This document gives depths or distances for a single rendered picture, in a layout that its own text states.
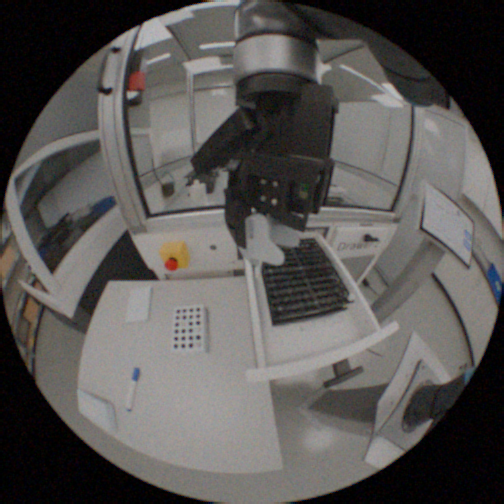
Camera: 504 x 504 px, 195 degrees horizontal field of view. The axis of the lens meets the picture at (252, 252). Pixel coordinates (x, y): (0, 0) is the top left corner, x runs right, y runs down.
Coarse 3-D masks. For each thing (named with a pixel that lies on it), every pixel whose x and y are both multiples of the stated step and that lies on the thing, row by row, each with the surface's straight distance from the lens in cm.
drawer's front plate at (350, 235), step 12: (336, 228) 50; (348, 228) 53; (360, 228) 57; (372, 228) 62; (384, 228) 68; (336, 240) 52; (348, 240) 55; (360, 240) 60; (336, 252) 56; (348, 252) 60
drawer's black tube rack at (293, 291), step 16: (304, 240) 44; (288, 256) 37; (304, 256) 38; (320, 256) 40; (272, 272) 32; (288, 272) 33; (304, 272) 34; (320, 272) 36; (336, 272) 38; (272, 288) 30; (288, 288) 30; (304, 288) 31; (320, 288) 33; (336, 288) 34; (272, 304) 28; (288, 304) 32; (304, 304) 29; (320, 304) 34; (272, 320) 30; (288, 320) 30; (304, 320) 32
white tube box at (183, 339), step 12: (180, 312) 42; (192, 312) 41; (204, 312) 42; (180, 324) 41; (192, 324) 42; (204, 324) 40; (180, 336) 40; (192, 336) 39; (204, 336) 38; (180, 348) 39; (192, 348) 38; (204, 348) 37
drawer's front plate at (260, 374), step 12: (396, 324) 35; (372, 336) 29; (384, 336) 31; (348, 348) 26; (360, 348) 27; (312, 360) 23; (324, 360) 24; (336, 360) 25; (252, 372) 22; (264, 372) 22; (276, 372) 22; (288, 372) 22; (300, 372) 22
